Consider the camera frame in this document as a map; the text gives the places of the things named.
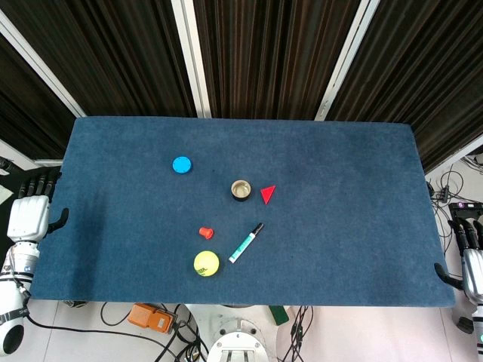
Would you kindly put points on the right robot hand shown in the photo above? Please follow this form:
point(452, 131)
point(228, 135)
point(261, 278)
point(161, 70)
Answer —
point(469, 260)

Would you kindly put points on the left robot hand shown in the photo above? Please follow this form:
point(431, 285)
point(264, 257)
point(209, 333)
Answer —
point(28, 220)

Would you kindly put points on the small red cap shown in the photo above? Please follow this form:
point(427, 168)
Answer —
point(207, 232)

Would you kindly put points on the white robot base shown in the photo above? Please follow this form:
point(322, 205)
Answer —
point(237, 339)

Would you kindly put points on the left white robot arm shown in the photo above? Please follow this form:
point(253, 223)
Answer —
point(15, 290)

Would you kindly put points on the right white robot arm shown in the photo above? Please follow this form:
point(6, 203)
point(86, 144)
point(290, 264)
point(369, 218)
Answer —
point(478, 328)

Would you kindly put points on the dark green rectangular block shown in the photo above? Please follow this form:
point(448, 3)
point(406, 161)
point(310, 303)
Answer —
point(278, 314)

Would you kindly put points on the black equipment box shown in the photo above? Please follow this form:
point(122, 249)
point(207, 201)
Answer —
point(466, 213)

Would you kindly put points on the black caster wheel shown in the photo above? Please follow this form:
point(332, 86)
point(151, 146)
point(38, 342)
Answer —
point(464, 324)

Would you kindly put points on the black power strip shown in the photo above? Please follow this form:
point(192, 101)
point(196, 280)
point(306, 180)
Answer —
point(442, 193)

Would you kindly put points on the orange foot pedal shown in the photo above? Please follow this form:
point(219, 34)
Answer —
point(151, 318)

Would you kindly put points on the blue round disc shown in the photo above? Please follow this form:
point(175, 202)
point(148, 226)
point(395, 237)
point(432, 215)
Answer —
point(182, 164)

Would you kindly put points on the yellow tennis ball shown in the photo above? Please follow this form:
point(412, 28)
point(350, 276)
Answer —
point(206, 263)

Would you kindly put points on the red triangle block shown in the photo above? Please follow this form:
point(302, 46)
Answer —
point(268, 194)

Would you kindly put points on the blue felt table mat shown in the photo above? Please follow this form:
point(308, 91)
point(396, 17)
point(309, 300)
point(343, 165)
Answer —
point(241, 211)

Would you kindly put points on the metal tin cup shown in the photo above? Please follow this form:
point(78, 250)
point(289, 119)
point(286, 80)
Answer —
point(241, 189)

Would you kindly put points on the green marker pen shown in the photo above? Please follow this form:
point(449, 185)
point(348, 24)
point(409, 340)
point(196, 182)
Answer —
point(246, 243)

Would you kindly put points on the white aluminium frame post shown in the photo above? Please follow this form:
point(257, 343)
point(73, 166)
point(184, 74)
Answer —
point(190, 56)
point(345, 60)
point(43, 68)

